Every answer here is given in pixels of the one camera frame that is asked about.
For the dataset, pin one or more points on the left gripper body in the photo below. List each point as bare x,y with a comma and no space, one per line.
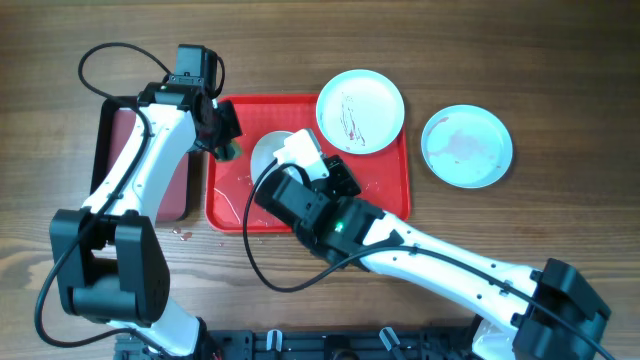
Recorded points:
225,126

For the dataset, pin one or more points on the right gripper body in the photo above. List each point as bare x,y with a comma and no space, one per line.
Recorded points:
337,170

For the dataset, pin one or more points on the green yellow sponge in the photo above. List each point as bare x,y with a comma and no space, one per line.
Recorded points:
228,152

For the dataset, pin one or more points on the white plate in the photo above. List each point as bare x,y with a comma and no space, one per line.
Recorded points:
467,146
262,158
360,112

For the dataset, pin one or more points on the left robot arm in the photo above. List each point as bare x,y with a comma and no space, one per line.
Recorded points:
108,264

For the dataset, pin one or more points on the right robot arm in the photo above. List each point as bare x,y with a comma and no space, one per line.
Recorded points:
526,313

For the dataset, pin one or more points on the red plastic tray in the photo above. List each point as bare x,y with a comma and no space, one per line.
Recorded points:
383,176

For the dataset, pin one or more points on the black tray with maroon liner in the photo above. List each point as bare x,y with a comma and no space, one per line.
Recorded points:
115,126

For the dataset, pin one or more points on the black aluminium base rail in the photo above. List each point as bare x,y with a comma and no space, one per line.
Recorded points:
431,343

